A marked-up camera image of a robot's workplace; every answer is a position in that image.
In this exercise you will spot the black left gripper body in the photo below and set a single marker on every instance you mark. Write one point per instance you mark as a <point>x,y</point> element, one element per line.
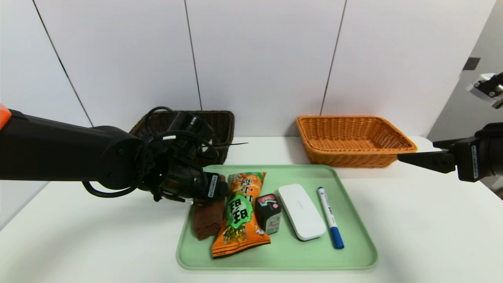
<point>214,186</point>

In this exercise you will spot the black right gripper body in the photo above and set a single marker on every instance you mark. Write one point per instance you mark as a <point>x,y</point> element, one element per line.
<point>471,158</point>

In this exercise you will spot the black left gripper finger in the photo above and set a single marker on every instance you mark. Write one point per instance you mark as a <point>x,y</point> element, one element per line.
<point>223,188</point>

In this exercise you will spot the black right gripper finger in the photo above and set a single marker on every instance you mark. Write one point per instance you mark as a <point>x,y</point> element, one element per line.
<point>456,143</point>
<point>432,160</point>

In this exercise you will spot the orange snack bag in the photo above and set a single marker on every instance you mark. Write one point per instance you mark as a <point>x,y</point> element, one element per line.
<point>239,214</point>

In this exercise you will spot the brown towel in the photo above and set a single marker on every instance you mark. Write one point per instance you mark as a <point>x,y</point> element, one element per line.
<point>208,222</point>

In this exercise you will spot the white rectangular case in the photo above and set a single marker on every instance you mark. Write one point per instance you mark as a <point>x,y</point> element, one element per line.
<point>300,212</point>

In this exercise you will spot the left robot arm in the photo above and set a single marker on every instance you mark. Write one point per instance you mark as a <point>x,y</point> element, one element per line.
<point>59,149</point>

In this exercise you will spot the dark brown wicker basket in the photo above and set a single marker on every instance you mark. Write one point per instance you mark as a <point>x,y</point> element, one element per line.
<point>224,125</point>

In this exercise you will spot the orange wicker basket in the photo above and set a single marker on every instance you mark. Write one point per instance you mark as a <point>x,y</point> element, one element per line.
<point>353,159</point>

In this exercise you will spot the green plastic tray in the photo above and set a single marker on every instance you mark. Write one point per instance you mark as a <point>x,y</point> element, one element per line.
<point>283,255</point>

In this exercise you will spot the blue and white marker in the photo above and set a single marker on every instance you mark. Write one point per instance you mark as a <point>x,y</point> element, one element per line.
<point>330,218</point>

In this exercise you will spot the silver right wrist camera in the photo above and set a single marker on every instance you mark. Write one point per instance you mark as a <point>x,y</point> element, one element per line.
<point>483,89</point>

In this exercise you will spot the black wall fixture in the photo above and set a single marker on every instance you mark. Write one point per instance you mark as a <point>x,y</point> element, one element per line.
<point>471,63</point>

